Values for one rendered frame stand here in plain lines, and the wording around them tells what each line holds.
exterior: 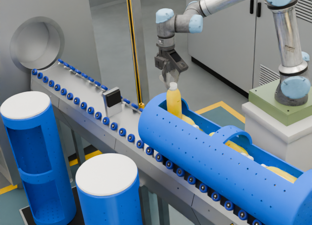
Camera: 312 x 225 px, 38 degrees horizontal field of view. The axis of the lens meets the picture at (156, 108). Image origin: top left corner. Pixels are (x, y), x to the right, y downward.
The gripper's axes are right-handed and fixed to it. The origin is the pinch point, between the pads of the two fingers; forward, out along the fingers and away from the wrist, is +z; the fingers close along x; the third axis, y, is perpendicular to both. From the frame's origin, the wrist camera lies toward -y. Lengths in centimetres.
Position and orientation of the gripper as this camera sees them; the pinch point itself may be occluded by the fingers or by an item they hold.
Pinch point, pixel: (172, 85)
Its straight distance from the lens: 209.2
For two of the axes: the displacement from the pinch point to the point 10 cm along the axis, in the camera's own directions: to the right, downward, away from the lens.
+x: -7.5, 4.1, -5.1
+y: -6.5, -3.8, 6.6
